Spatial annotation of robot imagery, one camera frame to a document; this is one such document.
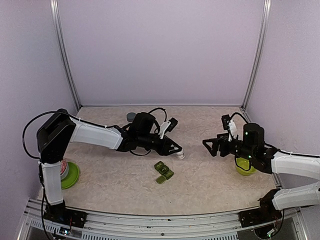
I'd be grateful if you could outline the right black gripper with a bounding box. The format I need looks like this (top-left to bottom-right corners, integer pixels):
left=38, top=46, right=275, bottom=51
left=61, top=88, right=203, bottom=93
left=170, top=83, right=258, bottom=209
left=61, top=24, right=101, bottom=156
left=203, top=132, right=255, bottom=161

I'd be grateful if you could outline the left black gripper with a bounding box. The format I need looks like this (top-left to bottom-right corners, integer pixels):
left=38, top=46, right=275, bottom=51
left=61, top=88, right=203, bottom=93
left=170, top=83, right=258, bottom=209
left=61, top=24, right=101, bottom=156
left=138, top=133, right=182, bottom=156

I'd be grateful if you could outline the small white pill bottle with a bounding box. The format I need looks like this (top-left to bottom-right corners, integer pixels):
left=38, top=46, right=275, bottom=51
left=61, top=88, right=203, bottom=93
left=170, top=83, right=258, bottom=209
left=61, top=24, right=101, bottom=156
left=176, top=150, right=185, bottom=160

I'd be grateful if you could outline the green weekly pill organizer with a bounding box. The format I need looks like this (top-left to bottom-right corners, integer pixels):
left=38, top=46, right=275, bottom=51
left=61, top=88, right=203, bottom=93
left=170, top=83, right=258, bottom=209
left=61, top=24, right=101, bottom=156
left=154, top=161, right=174, bottom=185

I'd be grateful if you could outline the orange pill bottle grey cap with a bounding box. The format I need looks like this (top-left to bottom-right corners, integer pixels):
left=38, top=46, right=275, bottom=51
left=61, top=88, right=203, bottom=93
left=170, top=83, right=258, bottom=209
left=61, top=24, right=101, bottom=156
left=126, top=112, right=136, bottom=123

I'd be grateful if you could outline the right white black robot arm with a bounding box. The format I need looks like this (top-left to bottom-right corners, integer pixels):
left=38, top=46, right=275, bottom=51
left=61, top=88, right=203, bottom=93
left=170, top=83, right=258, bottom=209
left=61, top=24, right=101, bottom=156
left=202, top=114, right=320, bottom=222

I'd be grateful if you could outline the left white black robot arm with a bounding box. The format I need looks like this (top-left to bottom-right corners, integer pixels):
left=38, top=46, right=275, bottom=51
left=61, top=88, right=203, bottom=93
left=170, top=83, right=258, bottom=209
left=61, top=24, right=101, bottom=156
left=30, top=108, right=184, bottom=226

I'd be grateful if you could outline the green bowl right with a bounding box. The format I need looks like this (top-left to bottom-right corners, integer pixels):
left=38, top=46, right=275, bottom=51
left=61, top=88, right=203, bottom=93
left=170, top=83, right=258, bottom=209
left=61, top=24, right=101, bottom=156
left=235, top=157, right=256, bottom=176

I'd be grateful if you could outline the green plate left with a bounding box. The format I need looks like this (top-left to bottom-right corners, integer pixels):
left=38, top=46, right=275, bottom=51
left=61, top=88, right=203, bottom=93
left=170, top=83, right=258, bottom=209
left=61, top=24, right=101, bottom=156
left=60, top=162, right=80, bottom=190

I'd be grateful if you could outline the red patterned round tin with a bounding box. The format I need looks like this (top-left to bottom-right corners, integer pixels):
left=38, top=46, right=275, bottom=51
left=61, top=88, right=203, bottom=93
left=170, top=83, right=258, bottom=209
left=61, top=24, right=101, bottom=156
left=60, top=158, right=69, bottom=180

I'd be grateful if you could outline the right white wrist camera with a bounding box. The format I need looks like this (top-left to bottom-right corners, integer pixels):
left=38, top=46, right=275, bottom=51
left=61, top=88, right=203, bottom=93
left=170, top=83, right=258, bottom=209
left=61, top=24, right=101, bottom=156
left=221, top=114, right=237, bottom=142

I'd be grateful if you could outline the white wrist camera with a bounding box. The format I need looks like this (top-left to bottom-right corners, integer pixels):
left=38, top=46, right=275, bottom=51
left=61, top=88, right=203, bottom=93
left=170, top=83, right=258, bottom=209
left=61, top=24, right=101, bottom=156
left=221, top=114, right=237, bottom=142
left=158, top=117, right=178, bottom=139

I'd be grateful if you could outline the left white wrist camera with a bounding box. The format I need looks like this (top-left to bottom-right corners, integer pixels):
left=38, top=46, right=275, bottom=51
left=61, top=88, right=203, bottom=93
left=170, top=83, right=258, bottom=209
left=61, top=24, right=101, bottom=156
left=158, top=117, right=178, bottom=139

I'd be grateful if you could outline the front aluminium rail base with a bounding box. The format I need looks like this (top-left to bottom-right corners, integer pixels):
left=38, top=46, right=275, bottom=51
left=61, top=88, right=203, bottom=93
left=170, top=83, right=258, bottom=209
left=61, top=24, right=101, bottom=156
left=17, top=197, right=308, bottom=240

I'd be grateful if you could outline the right aluminium frame post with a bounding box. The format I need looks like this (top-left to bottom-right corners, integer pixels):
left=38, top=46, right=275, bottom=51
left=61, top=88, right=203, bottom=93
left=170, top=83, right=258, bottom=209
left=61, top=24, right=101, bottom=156
left=241, top=0, right=272, bottom=112

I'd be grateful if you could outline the aluminium frame post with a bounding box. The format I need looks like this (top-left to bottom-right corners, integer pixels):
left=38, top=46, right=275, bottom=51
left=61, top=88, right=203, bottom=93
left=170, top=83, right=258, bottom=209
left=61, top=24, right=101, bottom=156
left=241, top=0, right=272, bottom=112
left=50, top=0, right=82, bottom=111

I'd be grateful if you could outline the left aluminium frame post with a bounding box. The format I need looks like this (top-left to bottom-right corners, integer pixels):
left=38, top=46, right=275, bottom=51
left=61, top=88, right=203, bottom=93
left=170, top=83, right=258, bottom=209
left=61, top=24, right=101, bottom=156
left=50, top=0, right=82, bottom=111

